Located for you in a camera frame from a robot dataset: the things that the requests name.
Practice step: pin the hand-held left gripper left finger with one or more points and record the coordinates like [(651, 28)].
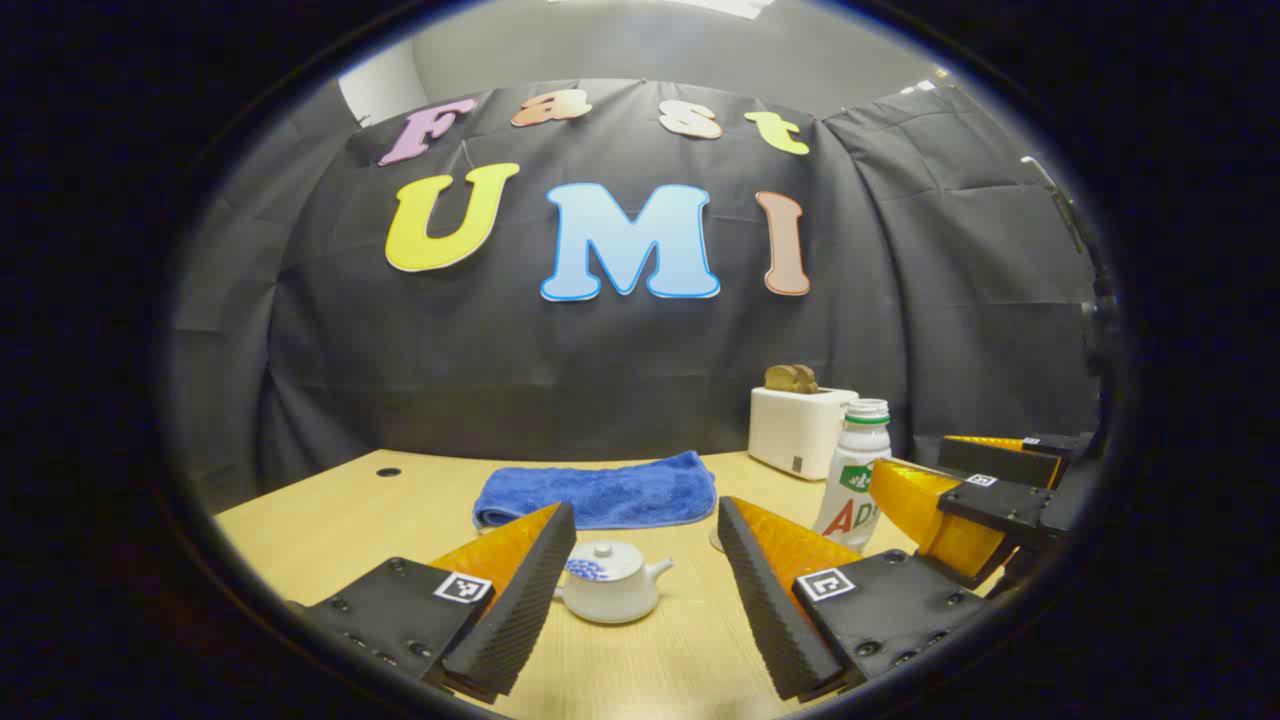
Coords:
[(520, 610)]

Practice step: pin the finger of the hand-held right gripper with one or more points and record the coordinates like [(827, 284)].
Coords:
[(1000, 460), (990, 505)]

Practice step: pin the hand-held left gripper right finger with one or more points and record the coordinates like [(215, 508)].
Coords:
[(770, 610)]

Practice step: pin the white teacup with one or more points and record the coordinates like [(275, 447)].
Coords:
[(610, 600)]

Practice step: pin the white teacup lid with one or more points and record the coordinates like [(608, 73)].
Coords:
[(610, 562)]

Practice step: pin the white water bottle green label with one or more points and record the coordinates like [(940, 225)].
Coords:
[(862, 450)]

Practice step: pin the blue towel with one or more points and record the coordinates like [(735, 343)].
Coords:
[(600, 490)]

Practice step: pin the white toaster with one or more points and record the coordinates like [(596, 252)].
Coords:
[(795, 430)]

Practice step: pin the brown bread slice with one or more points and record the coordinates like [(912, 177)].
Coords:
[(790, 378)]

